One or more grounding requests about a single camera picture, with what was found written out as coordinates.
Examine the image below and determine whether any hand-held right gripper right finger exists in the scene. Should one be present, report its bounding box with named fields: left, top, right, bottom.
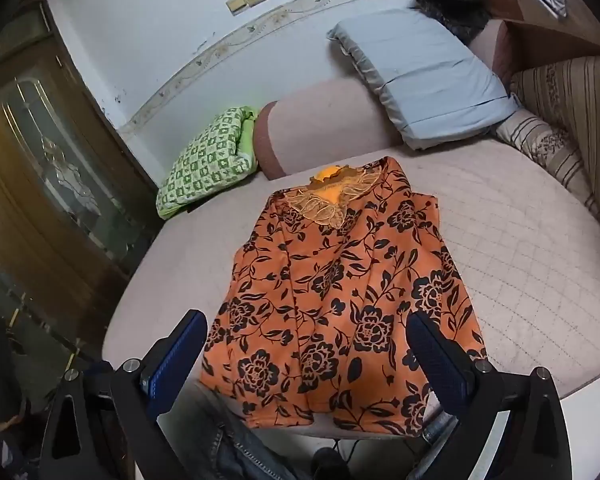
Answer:
left=405, top=311, right=573, bottom=480

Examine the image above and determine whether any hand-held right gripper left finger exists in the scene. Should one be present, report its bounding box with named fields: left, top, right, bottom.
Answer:
left=40, top=309, right=209, bottom=480

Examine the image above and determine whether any orange floral blouse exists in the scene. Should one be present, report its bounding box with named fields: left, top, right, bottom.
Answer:
left=200, top=156, right=488, bottom=436

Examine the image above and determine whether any person's denim-clad leg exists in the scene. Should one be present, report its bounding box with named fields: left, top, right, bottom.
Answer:
left=180, top=385, right=301, bottom=480

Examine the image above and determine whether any pink quilted bed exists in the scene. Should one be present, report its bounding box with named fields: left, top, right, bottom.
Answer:
left=102, top=140, right=600, bottom=441

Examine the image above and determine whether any green white patterned pillow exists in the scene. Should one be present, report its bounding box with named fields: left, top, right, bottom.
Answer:
left=155, top=106, right=261, bottom=220

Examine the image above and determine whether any striped floral bolster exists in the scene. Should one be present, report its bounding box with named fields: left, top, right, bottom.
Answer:
left=495, top=109, right=597, bottom=211

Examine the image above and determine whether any wooden glass-door cabinet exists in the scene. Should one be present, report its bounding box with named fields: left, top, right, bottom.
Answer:
left=0, top=0, right=162, bottom=361

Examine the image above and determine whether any pink bolster pillow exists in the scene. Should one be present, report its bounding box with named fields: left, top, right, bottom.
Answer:
left=254, top=78, right=406, bottom=181

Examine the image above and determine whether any striped beige cushion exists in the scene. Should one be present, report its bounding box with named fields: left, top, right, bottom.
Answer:
left=509, top=54, right=600, bottom=281

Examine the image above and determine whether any grey-blue pillow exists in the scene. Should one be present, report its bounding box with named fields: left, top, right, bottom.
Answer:
left=326, top=8, right=521, bottom=151

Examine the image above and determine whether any pink quilted cushion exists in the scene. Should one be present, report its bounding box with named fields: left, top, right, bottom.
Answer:
left=467, top=19, right=520, bottom=87

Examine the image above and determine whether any wooden board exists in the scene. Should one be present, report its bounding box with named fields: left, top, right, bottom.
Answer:
left=500, top=0, right=600, bottom=72

